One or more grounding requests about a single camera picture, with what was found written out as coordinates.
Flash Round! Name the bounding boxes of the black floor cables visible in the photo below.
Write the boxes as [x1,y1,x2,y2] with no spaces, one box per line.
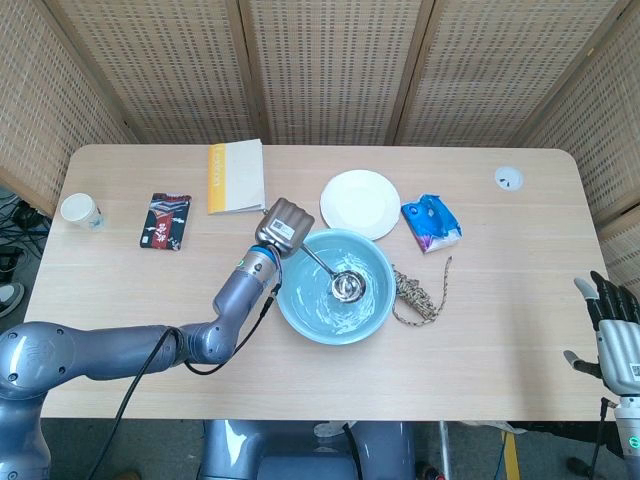
[0,187,51,281]

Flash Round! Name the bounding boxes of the blue tissue pack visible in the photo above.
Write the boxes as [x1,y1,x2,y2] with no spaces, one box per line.
[401,193,463,255]

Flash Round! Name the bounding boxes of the white table leg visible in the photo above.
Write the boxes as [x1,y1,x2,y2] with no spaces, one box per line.
[438,421,452,480]

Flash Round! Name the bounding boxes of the white round plate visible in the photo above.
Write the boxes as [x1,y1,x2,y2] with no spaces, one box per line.
[319,169,402,241]

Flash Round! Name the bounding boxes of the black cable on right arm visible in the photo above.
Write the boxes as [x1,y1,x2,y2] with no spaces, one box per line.
[587,397,617,480]

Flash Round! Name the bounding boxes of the woven wooden folding screen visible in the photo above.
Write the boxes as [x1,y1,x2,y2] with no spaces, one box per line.
[0,0,640,281]

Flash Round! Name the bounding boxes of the white round table grommet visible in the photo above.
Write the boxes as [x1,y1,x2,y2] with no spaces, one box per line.
[494,166,526,192]

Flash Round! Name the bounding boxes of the yellow and white book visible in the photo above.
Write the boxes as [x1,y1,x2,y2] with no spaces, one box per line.
[207,138,267,216]

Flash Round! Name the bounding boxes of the white paper cup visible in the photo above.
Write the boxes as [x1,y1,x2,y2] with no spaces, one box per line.
[60,192,107,232]

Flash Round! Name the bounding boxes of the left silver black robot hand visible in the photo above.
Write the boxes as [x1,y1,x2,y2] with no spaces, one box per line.
[254,197,316,260]

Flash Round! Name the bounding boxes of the braided beige rope bundle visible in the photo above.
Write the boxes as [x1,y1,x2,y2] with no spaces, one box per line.
[391,255,454,329]

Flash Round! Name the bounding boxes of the light blue plastic basin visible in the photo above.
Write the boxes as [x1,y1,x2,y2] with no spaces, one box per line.
[276,228,397,346]

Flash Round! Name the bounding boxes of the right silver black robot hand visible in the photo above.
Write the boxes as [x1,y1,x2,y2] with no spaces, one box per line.
[563,270,640,399]

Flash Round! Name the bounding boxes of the metal ladle with black grip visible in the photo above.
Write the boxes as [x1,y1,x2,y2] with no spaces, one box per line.
[298,243,368,304]

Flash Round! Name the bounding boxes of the black and red box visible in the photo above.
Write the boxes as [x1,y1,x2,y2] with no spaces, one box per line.
[139,191,194,251]

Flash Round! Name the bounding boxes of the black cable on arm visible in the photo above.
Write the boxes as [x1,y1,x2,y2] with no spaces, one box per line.
[587,397,617,480]
[84,282,282,480]

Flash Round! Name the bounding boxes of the grey shoe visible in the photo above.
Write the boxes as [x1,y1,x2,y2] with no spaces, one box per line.
[0,282,25,319]

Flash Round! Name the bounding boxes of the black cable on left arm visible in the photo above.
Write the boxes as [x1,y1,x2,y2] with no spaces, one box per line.
[84,282,282,480]

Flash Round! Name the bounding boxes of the grey robot torso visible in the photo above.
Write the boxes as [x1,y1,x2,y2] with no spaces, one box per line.
[197,419,419,480]

